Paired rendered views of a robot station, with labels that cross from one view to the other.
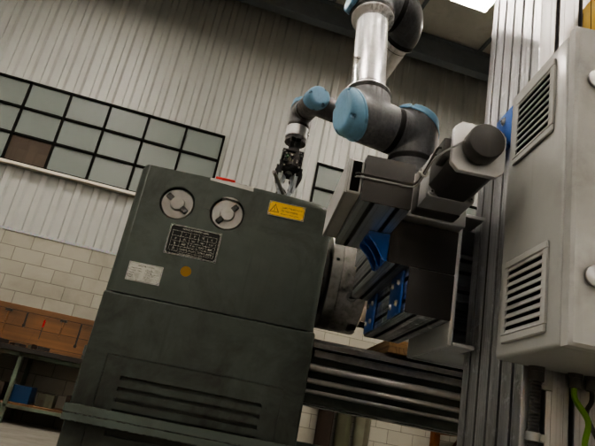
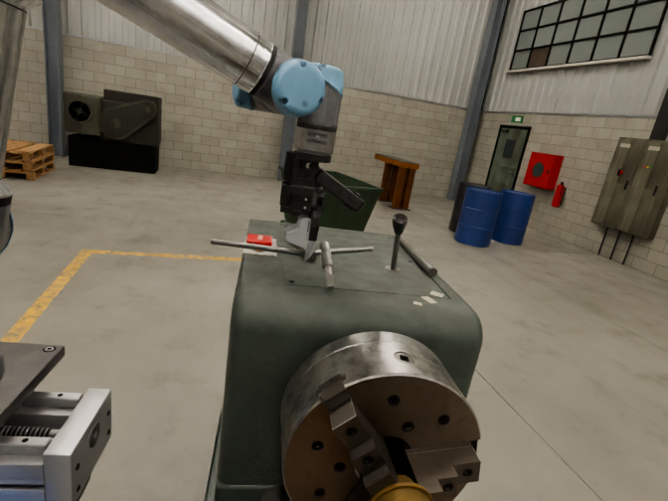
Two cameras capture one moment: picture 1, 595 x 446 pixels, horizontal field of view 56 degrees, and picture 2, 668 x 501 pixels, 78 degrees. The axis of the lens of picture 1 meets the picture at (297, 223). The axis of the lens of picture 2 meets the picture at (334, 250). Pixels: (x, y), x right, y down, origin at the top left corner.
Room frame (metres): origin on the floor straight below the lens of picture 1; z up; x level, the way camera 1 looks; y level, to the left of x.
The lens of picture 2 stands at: (1.67, -0.75, 1.56)
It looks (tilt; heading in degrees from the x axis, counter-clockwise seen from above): 17 degrees down; 82
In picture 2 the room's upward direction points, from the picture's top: 9 degrees clockwise
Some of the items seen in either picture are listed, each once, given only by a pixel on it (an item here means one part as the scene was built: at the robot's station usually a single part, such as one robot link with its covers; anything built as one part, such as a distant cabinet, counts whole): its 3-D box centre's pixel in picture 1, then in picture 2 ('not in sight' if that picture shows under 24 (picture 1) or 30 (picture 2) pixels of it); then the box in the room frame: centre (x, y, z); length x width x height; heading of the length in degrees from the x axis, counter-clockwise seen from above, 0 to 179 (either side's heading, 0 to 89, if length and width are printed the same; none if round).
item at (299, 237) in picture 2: (291, 185); (300, 239); (1.70, 0.04, 1.33); 0.06 x 0.03 x 0.09; 3
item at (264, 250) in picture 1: (226, 265); (331, 328); (1.82, 0.20, 1.06); 0.59 x 0.48 x 0.39; 93
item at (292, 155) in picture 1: (292, 155); (304, 184); (1.70, 0.06, 1.44); 0.09 x 0.08 x 0.12; 3
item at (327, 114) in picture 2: (301, 114); (318, 97); (1.70, 0.06, 1.60); 0.09 x 0.08 x 0.11; 19
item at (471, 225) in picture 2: not in sight; (477, 217); (4.81, 5.69, 0.44); 0.59 x 0.59 x 0.88
